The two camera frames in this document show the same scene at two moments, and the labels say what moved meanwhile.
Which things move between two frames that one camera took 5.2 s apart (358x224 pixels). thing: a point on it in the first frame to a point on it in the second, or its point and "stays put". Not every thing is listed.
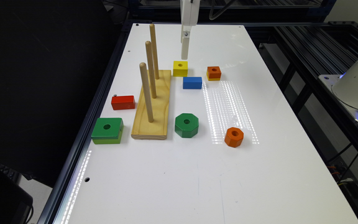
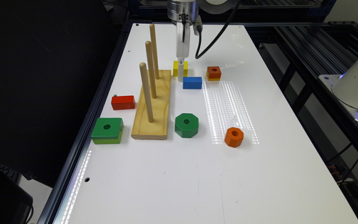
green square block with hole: [108, 130] stays put
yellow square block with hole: [180, 68] stays put
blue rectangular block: [192, 83] stays put
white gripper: [189, 11] to [183, 48]
